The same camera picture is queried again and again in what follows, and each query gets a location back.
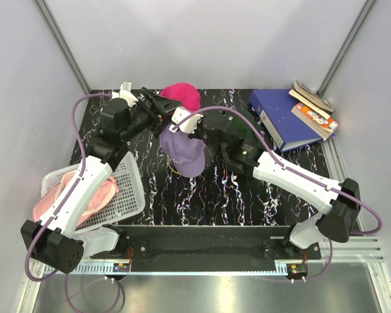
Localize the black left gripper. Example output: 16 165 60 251
121 87 182 142

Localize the red mesh cap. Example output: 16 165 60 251
159 82 201 112

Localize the purple cap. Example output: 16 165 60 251
159 129 206 178

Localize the dark green cap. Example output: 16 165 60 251
225 110 260 145

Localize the pink cap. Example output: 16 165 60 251
33 171 119 225

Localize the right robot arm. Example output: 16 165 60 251
179 110 362 259

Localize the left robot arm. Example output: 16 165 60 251
21 87 182 282

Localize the stack of books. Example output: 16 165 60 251
289 80 339 140

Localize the blue binder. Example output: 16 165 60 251
250 89 339 152

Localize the white plastic basket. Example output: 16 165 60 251
40 151 147 234

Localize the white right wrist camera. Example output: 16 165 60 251
168 106 203 134

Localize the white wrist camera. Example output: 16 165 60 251
111 82 138 108
168 106 203 134

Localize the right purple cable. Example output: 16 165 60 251
171 106 384 235

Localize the purple cable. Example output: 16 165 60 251
171 106 384 235
25 93 113 282

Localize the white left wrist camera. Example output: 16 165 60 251
111 82 138 108

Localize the gold wire hat stand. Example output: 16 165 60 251
167 156 181 175

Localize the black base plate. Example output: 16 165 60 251
93 225 321 275

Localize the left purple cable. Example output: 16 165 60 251
25 93 113 282

